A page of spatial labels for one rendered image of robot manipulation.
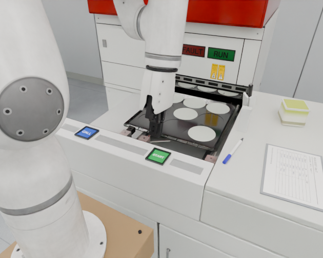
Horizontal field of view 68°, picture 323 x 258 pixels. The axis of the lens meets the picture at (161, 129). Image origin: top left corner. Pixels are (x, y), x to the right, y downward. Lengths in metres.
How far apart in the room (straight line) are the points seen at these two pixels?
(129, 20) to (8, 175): 0.39
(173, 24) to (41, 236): 0.45
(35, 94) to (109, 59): 1.14
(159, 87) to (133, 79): 0.82
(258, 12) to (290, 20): 1.56
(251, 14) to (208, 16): 0.16
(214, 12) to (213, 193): 0.69
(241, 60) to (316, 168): 0.55
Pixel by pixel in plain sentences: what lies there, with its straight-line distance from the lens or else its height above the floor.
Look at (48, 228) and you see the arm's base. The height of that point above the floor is 1.06.
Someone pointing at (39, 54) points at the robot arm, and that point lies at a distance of 0.30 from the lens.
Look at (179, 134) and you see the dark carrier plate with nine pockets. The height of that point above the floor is 0.90.
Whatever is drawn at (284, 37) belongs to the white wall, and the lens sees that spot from 2.58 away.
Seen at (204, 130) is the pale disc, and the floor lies 0.90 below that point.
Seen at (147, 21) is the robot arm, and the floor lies 1.31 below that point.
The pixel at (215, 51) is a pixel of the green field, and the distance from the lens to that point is 1.11.
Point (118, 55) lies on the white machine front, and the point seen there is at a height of 1.02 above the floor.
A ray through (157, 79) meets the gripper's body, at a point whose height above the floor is 1.20.
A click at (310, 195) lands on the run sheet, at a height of 0.97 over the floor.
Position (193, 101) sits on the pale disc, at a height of 0.90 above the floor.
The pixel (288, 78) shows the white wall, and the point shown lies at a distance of 2.68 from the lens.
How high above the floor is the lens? 1.40
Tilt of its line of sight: 34 degrees down
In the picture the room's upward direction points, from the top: straight up
